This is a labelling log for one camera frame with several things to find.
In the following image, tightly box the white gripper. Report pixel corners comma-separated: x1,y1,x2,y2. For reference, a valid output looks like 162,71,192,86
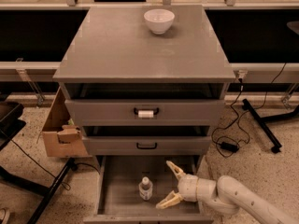
156,161,217,209

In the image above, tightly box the clear plastic water bottle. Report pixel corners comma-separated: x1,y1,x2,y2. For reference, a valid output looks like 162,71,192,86
138,176,153,201

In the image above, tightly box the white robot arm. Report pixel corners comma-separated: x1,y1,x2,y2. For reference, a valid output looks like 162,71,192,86
156,161,299,224

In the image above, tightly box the grey open bottom drawer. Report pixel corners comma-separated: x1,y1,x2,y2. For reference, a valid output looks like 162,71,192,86
83,156,213,224

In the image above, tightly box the grey middle drawer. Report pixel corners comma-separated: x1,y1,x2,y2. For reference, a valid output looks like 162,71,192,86
83,136,211,155

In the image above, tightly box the grey drawer cabinet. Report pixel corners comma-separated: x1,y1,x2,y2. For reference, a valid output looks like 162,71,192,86
52,4,236,224

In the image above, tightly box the grey top drawer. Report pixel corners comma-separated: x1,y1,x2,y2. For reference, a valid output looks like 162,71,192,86
65,100,224,126

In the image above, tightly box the black floor stand right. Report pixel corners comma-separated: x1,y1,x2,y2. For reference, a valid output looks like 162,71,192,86
242,99,299,153

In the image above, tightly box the cardboard box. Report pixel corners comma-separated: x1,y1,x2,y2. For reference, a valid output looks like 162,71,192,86
42,90,88,158

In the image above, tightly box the white ceramic bowl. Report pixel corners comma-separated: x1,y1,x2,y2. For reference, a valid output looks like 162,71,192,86
144,9,175,35

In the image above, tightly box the white shoe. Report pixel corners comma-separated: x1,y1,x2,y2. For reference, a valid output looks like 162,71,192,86
0,208,10,224

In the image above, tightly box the black stand left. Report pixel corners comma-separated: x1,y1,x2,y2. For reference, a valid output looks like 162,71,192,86
0,107,81,224

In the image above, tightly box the black power adapter with cable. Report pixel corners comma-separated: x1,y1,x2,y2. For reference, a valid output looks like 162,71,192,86
211,63,288,159

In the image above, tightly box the white tape on handle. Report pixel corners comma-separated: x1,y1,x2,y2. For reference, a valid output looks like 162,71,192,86
137,110,154,119

